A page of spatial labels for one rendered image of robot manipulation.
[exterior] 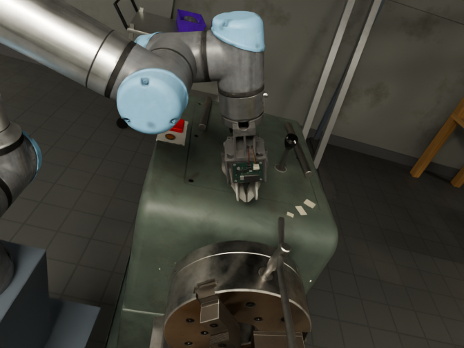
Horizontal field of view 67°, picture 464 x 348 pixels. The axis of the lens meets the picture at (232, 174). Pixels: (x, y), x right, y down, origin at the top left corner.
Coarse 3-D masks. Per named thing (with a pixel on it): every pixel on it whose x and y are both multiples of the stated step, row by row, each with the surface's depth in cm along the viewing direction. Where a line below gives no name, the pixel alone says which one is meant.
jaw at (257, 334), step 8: (256, 328) 74; (256, 336) 72; (264, 336) 73; (272, 336) 73; (280, 336) 73; (296, 336) 73; (304, 336) 76; (256, 344) 71; (264, 344) 71; (272, 344) 72; (280, 344) 72
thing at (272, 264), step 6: (282, 246) 64; (288, 246) 65; (276, 252) 65; (282, 252) 64; (288, 252) 64; (270, 258) 67; (276, 258) 65; (270, 264) 67; (276, 264) 66; (264, 270) 69; (270, 270) 68
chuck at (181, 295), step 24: (192, 264) 73; (216, 264) 70; (240, 264) 70; (264, 264) 71; (192, 288) 68; (216, 288) 66; (240, 288) 65; (264, 288) 66; (288, 288) 69; (168, 312) 70; (192, 312) 69; (240, 312) 69; (264, 312) 70; (168, 336) 74; (192, 336) 74
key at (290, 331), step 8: (280, 224) 71; (280, 232) 70; (280, 240) 68; (280, 256) 64; (280, 264) 63; (280, 272) 61; (280, 280) 59; (280, 288) 57; (288, 296) 56; (288, 304) 54; (288, 312) 52; (288, 320) 50; (288, 328) 49; (288, 336) 48; (288, 344) 47; (296, 344) 47
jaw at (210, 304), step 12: (204, 288) 68; (204, 300) 67; (216, 300) 66; (204, 312) 65; (216, 312) 64; (228, 312) 68; (204, 324) 64; (216, 324) 65; (228, 324) 66; (216, 336) 66; (228, 336) 65; (240, 336) 70
